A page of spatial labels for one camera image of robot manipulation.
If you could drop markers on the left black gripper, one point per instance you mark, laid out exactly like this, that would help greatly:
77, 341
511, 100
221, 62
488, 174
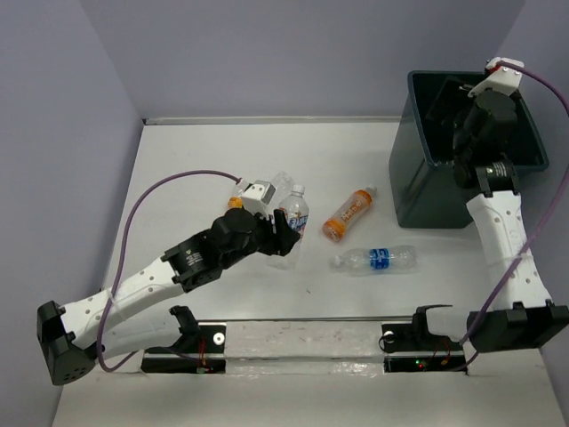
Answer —
281, 237

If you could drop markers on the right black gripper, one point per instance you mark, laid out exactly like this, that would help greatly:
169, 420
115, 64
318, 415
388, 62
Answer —
456, 92

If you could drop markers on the red blue label water bottle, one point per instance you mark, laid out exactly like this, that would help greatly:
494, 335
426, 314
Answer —
296, 212

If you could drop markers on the orange drink bottle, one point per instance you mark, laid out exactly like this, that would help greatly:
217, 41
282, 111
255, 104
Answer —
358, 203

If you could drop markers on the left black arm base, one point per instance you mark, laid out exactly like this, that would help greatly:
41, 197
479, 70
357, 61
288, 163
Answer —
200, 349

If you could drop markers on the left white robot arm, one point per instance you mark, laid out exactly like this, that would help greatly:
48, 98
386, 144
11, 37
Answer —
78, 336

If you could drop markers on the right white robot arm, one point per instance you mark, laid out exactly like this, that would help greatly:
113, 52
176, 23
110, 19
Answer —
519, 313

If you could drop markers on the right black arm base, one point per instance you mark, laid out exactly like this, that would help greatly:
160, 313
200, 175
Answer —
422, 344

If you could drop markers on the dark green plastic bin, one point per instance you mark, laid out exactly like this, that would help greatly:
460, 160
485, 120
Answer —
430, 185

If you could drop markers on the clear crumpled long bottle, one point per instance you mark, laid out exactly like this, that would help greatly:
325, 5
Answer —
283, 184

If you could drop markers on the clear bottle orange label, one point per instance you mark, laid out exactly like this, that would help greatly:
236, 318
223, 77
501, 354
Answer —
235, 200

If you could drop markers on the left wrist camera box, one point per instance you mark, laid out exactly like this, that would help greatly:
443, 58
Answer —
257, 197

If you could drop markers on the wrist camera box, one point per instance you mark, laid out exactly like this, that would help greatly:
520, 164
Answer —
502, 75
257, 197

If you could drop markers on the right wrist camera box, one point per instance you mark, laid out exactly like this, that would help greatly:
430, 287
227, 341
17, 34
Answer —
502, 75

